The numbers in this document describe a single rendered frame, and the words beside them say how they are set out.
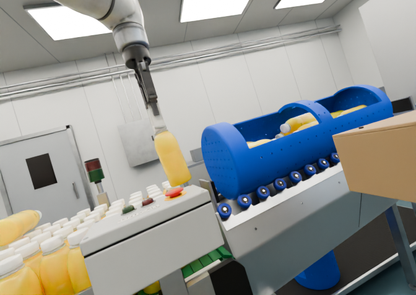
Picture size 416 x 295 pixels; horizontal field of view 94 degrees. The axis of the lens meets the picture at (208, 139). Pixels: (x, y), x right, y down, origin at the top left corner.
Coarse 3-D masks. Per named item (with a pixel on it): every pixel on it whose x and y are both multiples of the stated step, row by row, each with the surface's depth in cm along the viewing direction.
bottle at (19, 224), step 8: (8, 216) 54; (16, 216) 54; (24, 216) 56; (32, 216) 59; (0, 224) 50; (8, 224) 50; (16, 224) 51; (24, 224) 54; (32, 224) 58; (0, 232) 50; (8, 232) 50; (16, 232) 51; (24, 232) 55; (0, 240) 50; (8, 240) 50
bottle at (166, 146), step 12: (156, 132) 55; (168, 132) 55; (156, 144) 54; (168, 144) 53; (168, 156) 53; (180, 156) 54; (168, 168) 53; (180, 168) 53; (168, 180) 54; (180, 180) 53
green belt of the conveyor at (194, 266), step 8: (224, 248) 52; (208, 256) 49; (216, 256) 48; (224, 256) 48; (232, 256) 49; (192, 264) 48; (200, 264) 47; (208, 264) 46; (184, 272) 46; (192, 272) 45
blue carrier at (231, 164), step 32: (352, 96) 103; (384, 96) 90; (224, 128) 65; (256, 128) 92; (320, 128) 72; (352, 128) 79; (224, 160) 64; (256, 160) 61; (288, 160) 67; (224, 192) 72
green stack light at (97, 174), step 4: (100, 168) 88; (88, 172) 86; (92, 172) 86; (96, 172) 86; (100, 172) 88; (88, 176) 86; (92, 176) 86; (96, 176) 86; (100, 176) 87; (104, 176) 89; (92, 180) 86; (96, 180) 86
